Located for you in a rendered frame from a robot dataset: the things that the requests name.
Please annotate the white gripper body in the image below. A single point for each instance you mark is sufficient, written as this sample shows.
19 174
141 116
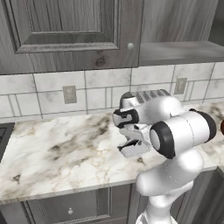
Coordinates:
140 134

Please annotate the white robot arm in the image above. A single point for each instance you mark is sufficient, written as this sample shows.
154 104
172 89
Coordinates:
178 163

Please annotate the round silver cabinet knob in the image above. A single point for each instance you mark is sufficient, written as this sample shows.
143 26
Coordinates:
130 45

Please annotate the grey wood base cabinet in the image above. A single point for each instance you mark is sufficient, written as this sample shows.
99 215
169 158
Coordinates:
204 198

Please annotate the grey wood open cabinet shelf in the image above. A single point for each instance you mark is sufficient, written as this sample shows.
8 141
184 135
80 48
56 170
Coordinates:
180 52

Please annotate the grey wood cabinet door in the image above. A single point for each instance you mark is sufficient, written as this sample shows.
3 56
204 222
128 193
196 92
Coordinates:
73 26

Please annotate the silver toaster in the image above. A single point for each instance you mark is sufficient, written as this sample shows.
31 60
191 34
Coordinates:
140 97

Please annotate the brown round object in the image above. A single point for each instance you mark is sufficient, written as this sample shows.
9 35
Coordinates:
222 127

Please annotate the grey wood drawer front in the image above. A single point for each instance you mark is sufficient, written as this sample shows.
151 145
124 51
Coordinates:
81 205

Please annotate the round silver drawer knob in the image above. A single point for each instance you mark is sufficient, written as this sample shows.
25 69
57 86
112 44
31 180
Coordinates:
70 211

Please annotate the black hob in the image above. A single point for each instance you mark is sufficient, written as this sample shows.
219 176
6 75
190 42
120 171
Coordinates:
3 140

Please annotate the grey wall outlet plate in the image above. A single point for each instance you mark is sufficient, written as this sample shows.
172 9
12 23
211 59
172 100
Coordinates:
70 94
180 85

